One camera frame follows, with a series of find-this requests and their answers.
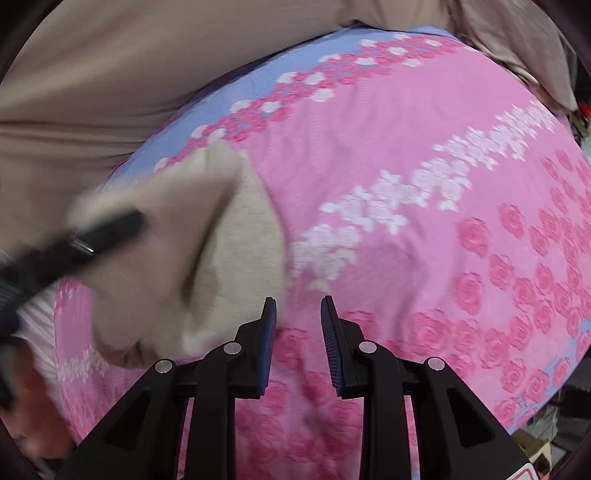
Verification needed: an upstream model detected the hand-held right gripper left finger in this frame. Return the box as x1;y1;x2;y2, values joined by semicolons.
55;296;278;480

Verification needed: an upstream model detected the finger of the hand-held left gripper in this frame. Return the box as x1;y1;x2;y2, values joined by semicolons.
28;211;145;273

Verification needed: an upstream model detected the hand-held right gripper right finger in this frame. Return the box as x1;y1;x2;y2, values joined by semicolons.
321;295;532;480

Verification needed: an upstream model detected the beige sweater with black hearts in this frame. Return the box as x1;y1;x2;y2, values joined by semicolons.
65;145;290;368

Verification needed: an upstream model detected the pink cloth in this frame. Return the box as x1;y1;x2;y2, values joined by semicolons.
9;293;77;459

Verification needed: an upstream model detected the beige curtain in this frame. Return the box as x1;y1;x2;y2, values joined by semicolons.
0;0;579;261

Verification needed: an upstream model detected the pink floral bed sheet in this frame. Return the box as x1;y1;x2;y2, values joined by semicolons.
53;25;591;480

